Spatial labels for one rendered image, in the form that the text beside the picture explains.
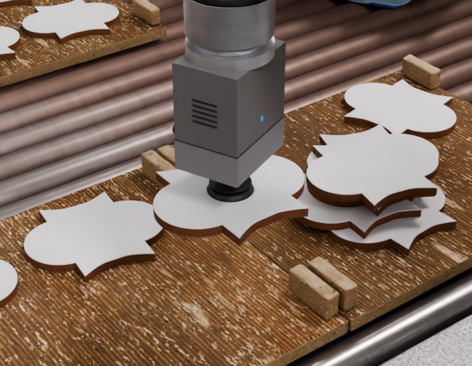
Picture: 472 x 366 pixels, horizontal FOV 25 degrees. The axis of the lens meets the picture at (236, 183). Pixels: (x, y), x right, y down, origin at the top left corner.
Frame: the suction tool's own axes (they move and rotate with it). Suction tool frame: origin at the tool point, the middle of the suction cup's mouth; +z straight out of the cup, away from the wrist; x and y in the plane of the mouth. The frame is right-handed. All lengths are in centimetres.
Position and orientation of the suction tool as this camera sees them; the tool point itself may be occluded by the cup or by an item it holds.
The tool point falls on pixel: (230, 200)
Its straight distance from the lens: 96.9
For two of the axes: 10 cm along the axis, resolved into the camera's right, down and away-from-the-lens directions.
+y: -5.0, 4.7, -7.2
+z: 0.0, 8.4, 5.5
